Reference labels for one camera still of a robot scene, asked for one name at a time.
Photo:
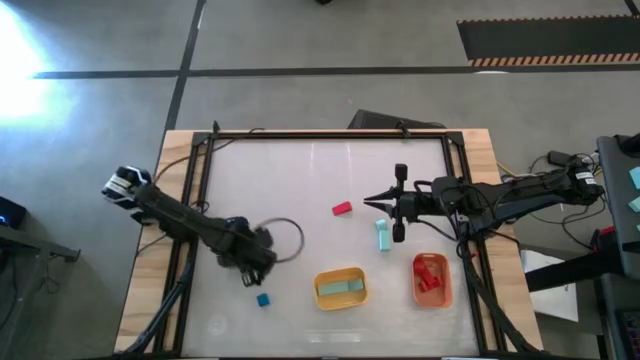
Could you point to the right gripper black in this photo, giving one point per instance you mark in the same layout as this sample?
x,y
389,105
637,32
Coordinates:
x,y
407,207

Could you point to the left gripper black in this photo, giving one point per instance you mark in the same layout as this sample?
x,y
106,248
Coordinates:
x,y
250,247

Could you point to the short teal block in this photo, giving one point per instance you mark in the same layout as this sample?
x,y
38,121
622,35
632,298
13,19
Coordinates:
x,y
356,285
381,225

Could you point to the blue cube block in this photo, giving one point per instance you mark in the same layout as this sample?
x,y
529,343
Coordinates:
x,y
263,300

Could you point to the long teal block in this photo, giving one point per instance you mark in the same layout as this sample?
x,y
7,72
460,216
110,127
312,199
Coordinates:
x,y
385,242
332,289

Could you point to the red wedge block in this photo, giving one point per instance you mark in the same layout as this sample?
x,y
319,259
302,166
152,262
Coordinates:
x,y
342,208

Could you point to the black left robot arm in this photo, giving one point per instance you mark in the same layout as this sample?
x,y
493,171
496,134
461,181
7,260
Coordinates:
x,y
175,217

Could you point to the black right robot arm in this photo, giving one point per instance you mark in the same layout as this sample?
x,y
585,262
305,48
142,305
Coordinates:
x,y
525,197

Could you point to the black flat box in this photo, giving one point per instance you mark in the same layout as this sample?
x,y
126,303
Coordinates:
x,y
380,121

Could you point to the yellow plastic bin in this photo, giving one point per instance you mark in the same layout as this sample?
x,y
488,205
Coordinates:
x,y
342,303

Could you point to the orange plastic bin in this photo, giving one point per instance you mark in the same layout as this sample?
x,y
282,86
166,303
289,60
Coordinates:
x,y
432,300

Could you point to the black power adapter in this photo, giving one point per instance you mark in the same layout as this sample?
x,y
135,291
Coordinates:
x,y
560,158

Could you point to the white paper sheet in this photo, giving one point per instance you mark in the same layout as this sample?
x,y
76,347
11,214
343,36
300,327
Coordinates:
x,y
555,305

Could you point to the black stand bar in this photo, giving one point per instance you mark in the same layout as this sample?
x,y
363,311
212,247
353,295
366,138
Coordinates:
x,y
575,270

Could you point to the dark metal desk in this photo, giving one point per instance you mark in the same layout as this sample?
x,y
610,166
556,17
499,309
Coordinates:
x,y
40,247

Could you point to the red clamp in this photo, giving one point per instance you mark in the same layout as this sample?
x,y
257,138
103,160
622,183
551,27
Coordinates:
x,y
606,232

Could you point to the black hazard-striped floor mat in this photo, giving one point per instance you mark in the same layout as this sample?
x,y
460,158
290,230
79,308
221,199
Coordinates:
x,y
550,40

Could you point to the dark side table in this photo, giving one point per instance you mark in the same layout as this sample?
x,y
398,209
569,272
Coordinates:
x,y
617,200

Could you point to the black computer with blue light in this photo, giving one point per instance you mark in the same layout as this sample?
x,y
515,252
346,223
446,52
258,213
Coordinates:
x,y
12,212

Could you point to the dark grey cabinet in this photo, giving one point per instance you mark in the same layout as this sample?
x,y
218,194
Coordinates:
x,y
620,320

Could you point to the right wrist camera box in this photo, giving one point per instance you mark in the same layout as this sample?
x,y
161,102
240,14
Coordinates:
x,y
445,187

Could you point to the black table frame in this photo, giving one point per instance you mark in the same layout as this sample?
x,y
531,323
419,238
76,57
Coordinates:
x,y
325,135

